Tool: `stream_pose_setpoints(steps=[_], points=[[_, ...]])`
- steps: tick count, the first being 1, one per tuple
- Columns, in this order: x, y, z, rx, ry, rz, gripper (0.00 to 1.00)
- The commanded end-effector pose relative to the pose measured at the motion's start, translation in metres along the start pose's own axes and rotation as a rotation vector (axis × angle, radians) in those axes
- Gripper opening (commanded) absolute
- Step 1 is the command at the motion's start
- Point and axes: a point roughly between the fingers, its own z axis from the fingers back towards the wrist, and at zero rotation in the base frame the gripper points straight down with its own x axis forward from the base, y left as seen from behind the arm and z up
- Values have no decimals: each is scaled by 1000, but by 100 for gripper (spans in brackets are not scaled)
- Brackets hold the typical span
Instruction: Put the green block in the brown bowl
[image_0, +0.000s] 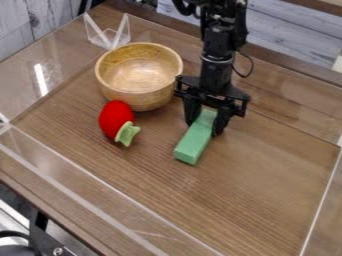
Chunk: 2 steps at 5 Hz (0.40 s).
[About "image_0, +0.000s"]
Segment red plush strawberry toy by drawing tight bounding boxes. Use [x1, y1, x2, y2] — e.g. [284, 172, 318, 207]
[99, 100, 141, 147]

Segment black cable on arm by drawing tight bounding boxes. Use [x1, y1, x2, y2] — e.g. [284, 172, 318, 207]
[231, 49, 257, 80]

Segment black table frame clamp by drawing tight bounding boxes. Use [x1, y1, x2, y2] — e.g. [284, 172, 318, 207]
[0, 209, 79, 256]

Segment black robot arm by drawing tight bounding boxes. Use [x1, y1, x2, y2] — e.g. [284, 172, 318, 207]
[171, 0, 251, 136]

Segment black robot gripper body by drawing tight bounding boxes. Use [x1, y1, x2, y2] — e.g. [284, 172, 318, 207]
[175, 55, 250, 117]

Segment clear acrylic corner bracket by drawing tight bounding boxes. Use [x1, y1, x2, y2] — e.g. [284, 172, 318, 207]
[83, 13, 131, 50]

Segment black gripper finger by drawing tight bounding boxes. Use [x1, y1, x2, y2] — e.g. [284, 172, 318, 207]
[183, 97, 202, 125]
[213, 107, 231, 136]

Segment green rectangular block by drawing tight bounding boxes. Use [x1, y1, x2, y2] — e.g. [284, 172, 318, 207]
[174, 109, 217, 165]

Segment brown wooden bowl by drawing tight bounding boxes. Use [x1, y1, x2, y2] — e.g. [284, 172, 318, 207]
[95, 42, 183, 112]

